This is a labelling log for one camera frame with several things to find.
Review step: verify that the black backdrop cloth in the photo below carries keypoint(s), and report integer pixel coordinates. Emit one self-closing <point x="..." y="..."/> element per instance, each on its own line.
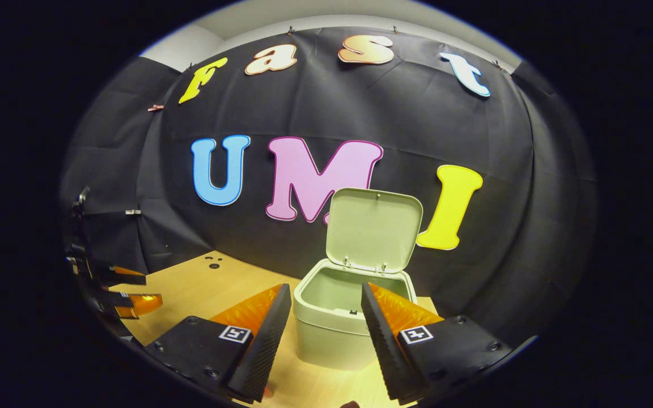
<point x="406" y="113"/>

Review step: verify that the light green desktop garbage bin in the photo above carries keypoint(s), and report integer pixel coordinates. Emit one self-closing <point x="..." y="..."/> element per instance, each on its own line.
<point x="372" y="226"/>

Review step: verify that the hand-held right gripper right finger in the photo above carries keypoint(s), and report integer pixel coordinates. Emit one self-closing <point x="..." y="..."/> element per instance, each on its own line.
<point x="386" y="345"/>

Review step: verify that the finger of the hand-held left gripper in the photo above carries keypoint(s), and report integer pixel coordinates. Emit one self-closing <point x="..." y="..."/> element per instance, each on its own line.
<point x="145" y="305"/>
<point x="117" y="277"/>

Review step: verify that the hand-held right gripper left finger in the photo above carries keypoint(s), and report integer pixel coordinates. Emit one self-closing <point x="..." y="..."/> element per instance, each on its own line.
<point x="267" y="345"/>

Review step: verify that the copper cloth clip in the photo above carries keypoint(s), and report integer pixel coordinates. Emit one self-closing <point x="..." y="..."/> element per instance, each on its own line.
<point x="155" y="107"/>

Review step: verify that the wooden desktop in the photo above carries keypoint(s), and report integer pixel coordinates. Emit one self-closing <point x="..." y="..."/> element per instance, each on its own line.
<point x="190" y="294"/>

